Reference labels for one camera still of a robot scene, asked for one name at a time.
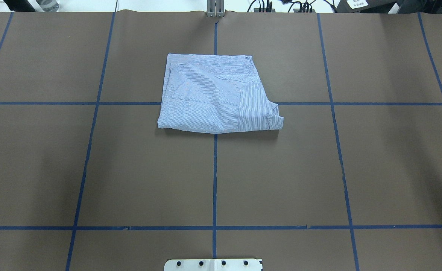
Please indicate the aluminium frame post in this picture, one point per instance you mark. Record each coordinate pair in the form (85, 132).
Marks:
(215, 8)

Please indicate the blue striped button shirt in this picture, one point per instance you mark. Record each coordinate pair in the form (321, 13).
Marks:
(215, 94)

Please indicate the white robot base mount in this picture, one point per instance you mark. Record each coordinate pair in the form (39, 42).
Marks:
(214, 265)

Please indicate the black box with label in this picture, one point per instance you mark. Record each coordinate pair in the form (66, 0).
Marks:
(365, 6)

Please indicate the clear water bottle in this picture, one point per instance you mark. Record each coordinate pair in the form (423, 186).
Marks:
(48, 5)

